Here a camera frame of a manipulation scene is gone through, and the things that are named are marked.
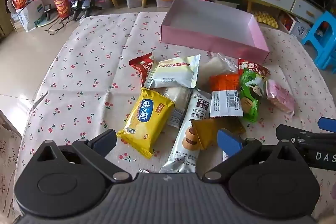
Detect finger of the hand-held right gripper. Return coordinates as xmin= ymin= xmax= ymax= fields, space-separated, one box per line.
xmin=275 ymin=124 xmax=336 ymax=147
xmin=318 ymin=117 xmax=336 ymax=133

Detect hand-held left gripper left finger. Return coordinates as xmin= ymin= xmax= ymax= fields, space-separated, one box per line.
xmin=34 ymin=129 xmax=133 ymax=183

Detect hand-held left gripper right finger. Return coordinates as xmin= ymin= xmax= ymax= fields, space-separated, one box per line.
xmin=204 ymin=128 xmax=299 ymax=183

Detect gold brown packet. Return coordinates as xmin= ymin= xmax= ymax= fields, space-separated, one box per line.
xmin=190 ymin=118 xmax=246 ymax=150

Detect green cookie packet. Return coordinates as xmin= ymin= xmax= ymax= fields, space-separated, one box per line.
xmin=239 ymin=68 xmax=268 ymax=123

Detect pink wafer packet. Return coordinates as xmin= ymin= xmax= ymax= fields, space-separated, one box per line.
xmin=266 ymin=79 xmax=296 ymax=116

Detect orange packet with white back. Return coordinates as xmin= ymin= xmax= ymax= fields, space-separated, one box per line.
xmin=209 ymin=73 xmax=244 ymax=118

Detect yellow snack packet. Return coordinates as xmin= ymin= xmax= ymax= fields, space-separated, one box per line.
xmin=117 ymin=87 xmax=175 ymax=159

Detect long white cookie packet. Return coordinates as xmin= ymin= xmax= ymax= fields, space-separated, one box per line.
xmin=159 ymin=89 xmax=213 ymax=174

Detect clear packet with blue print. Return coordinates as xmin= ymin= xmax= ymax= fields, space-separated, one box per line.
xmin=161 ymin=87 xmax=193 ymax=128

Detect clear rice cracker packet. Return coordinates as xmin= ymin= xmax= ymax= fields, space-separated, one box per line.
xmin=198 ymin=53 xmax=240 ymax=81

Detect red and white packet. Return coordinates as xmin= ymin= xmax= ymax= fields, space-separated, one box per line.
xmin=238 ymin=58 xmax=271 ymax=77

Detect red chocolate packet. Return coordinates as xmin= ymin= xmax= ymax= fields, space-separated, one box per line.
xmin=129 ymin=52 xmax=155 ymax=84

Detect cream white pastry packet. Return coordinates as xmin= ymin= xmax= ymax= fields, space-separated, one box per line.
xmin=144 ymin=54 xmax=201 ymax=90

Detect pink cardboard box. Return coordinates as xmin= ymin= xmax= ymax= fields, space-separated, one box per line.
xmin=161 ymin=0 xmax=270 ymax=62

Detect cherry print tablecloth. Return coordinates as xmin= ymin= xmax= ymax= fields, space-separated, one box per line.
xmin=12 ymin=11 xmax=336 ymax=224

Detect blue plastic stool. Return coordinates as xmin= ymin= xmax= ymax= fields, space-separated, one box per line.
xmin=301 ymin=11 xmax=336 ymax=74

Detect beige printed cloth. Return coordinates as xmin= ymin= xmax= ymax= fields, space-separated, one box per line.
xmin=0 ymin=110 xmax=24 ymax=224

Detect white printed carton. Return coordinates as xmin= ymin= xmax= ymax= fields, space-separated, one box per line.
xmin=279 ymin=11 xmax=312 ymax=38

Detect yellow egg tray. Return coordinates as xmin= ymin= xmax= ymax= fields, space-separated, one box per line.
xmin=253 ymin=11 xmax=279 ymax=28

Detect black tripod stands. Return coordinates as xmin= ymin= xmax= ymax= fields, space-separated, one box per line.
xmin=69 ymin=0 xmax=102 ymax=20

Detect blue lid storage box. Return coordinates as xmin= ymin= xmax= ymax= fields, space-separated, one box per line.
xmin=123 ymin=0 xmax=143 ymax=8

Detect red gift bag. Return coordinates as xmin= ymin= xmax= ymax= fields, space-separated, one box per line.
xmin=49 ymin=0 xmax=73 ymax=18

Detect white shopping bag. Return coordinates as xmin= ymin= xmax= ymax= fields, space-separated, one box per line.
xmin=10 ymin=0 xmax=45 ymax=32

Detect clear storage box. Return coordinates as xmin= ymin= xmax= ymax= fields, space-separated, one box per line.
xmin=153 ymin=0 xmax=176 ymax=8

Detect black floor cable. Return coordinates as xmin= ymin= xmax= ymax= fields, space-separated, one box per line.
xmin=45 ymin=17 xmax=70 ymax=35

